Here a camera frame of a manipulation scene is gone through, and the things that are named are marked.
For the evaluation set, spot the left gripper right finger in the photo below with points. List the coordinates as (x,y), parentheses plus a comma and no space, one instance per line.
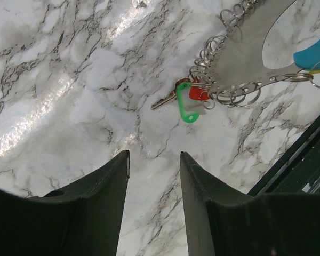
(221,220)

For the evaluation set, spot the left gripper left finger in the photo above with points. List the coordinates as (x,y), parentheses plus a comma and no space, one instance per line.
(82,218)

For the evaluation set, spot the green key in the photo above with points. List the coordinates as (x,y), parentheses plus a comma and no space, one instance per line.
(190,110)

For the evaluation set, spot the grey curved keyring holder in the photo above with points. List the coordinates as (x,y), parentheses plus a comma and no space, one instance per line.
(230,65)

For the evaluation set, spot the blue key tag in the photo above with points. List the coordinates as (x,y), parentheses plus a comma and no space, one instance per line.
(309,58)

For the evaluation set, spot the small red key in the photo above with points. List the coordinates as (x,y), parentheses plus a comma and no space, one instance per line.
(172,95)

